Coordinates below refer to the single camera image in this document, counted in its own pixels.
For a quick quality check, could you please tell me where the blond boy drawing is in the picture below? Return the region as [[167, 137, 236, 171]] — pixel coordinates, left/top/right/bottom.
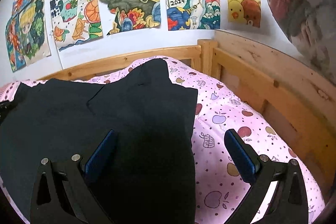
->
[[19, 0, 51, 66]]

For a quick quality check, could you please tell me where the pink apple print quilt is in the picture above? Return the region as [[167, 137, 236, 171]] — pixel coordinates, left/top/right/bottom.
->
[[1, 57, 325, 223]]

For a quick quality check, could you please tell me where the wooden bed frame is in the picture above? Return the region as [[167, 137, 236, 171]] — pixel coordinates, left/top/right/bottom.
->
[[52, 31, 335, 201]]

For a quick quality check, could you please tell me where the black padded jacket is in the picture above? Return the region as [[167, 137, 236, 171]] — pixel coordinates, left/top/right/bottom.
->
[[1, 59, 198, 223]]

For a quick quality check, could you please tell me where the blue grey bagged bedding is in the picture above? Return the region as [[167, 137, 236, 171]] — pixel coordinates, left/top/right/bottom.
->
[[267, 0, 335, 82]]

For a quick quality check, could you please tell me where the orange slices boat drawing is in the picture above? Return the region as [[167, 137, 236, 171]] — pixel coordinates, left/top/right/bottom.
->
[[51, 0, 103, 51]]

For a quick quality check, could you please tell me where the mermaid girl drawing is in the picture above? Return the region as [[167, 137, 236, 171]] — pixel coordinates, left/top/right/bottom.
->
[[5, 14, 26, 72]]

